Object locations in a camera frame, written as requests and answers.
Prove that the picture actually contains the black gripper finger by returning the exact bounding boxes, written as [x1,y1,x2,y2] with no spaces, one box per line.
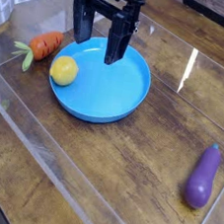
[105,4,139,65]
[73,0,95,43]

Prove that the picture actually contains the yellow toy lemon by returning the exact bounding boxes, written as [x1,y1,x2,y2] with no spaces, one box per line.
[49,55,79,86]

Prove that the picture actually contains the blue round tray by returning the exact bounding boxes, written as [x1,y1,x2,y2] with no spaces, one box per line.
[50,37,151,123]

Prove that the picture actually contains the orange toy carrot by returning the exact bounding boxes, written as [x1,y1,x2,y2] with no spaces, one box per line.
[14,31,64,71]

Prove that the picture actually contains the black bar at back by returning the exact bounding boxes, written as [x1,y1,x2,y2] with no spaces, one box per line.
[183,0,224,28]

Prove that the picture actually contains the purple toy eggplant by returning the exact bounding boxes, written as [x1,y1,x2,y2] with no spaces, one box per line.
[184,143,221,209]

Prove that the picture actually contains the clear acrylic enclosure wall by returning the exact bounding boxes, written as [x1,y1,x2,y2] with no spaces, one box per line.
[0,0,224,224]

